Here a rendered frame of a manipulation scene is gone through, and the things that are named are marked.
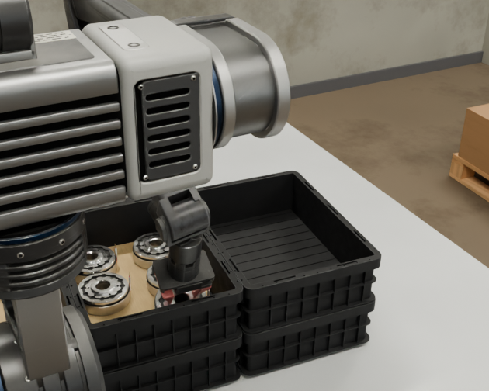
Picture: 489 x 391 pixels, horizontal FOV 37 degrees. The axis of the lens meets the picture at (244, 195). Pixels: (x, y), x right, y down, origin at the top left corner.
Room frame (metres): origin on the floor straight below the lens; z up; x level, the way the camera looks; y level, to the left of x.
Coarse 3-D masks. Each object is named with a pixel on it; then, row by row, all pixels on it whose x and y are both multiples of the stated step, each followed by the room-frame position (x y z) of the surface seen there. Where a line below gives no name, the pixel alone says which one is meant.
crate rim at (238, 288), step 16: (96, 208) 1.36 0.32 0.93; (112, 208) 1.36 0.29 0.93; (208, 240) 1.24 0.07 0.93; (224, 272) 1.13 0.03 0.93; (240, 288) 1.08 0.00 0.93; (80, 304) 1.04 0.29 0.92; (176, 304) 1.03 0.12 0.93; (192, 304) 1.03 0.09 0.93; (208, 304) 1.04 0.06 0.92; (224, 304) 1.06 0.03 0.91; (112, 320) 0.98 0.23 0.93; (128, 320) 0.99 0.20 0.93; (144, 320) 1.00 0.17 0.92; (160, 320) 1.01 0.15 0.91; (96, 336) 0.96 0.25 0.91
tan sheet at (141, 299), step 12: (120, 252) 1.34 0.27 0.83; (132, 252) 1.34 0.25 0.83; (120, 264) 1.29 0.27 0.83; (132, 264) 1.29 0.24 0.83; (132, 276) 1.25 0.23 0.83; (144, 276) 1.25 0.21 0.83; (132, 288) 1.21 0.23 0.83; (144, 288) 1.21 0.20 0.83; (132, 300) 1.17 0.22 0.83; (144, 300) 1.17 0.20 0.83; (120, 312) 1.13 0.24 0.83; (132, 312) 1.13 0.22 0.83
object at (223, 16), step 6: (186, 18) 0.83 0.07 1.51; (192, 18) 0.83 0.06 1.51; (198, 18) 0.83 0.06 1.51; (204, 18) 0.83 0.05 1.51; (210, 18) 0.83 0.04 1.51; (216, 18) 0.83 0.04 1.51; (222, 18) 0.83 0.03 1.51; (228, 18) 0.84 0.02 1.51; (180, 24) 0.81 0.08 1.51; (186, 24) 0.81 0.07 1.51; (192, 24) 0.81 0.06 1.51
